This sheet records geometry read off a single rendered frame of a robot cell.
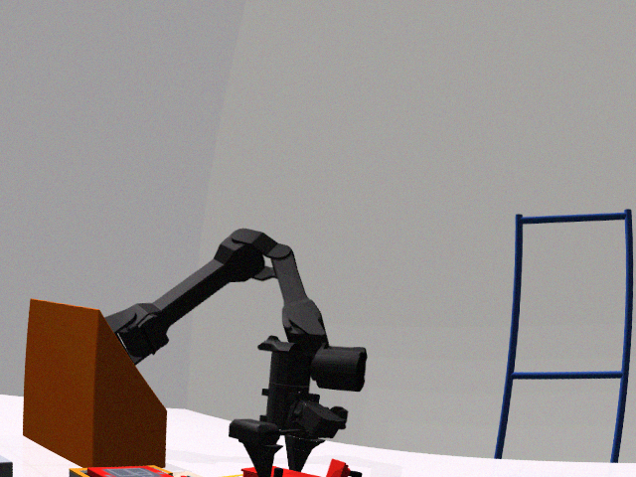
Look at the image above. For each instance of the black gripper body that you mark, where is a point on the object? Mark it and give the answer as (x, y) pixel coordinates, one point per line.
(266, 431)

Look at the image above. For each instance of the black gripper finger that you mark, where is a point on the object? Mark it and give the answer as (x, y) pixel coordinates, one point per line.
(298, 449)
(261, 456)

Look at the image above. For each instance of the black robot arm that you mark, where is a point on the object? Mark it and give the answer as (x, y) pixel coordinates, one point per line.
(143, 327)

